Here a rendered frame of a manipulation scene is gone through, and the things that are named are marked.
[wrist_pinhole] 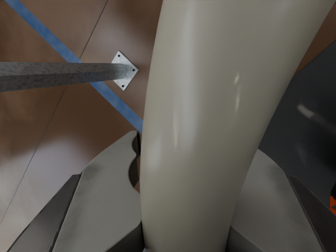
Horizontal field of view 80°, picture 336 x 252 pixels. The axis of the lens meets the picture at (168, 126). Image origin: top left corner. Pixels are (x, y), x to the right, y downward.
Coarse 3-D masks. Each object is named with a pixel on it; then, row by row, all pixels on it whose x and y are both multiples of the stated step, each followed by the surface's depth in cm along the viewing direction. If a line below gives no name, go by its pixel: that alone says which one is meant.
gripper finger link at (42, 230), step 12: (72, 180) 8; (60, 192) 8; (72, 192) 8; (48, 204) 7; (60, 204) 7; (36, 216) 7; (48, 216) 7; (60, 216) 7; (24, 228) 7; (36, 228) 7; (48, 228) 7; (24, 240) 6; (36, 240) 6; (48, 240) 6
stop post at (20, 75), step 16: (0, 64) 74; (16, 64) 79; (32, 64) 85; (48, 64) 92; (64, 64) 100; (80, 64) 110; (96, 64) 121; (112, 64) 135; (128, 64) 143; (0, 80) 72; (16, 80) 77; (32, 80) 83; (48, 80) 91; (64, 80) 99; (80, 80) 109; (96, 80) 122; (128, 80) 146
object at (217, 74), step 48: (192, 0) 3; (240, 0) 3; (288, 0) 3; (192, 48) 3; (240, 48) 3; (288, 48) 3; (192, 96) 4; (240, 96) 3; (144, 144) 5; (192, 144) 4; (240, 144) 4; (144, 192) 5; (192, 192) 4; (144, 240) 7; (192, 240) 5
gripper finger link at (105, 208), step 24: (120, 144) 11; (96, 168) 9; (120, 168) 9; (96, 192) 8; (120, 192) 8; (72, 216) 7; (96, 216) 7; (120, 216) 7; (72, 240) 6; (96, 240) 6; (120, 240) 6
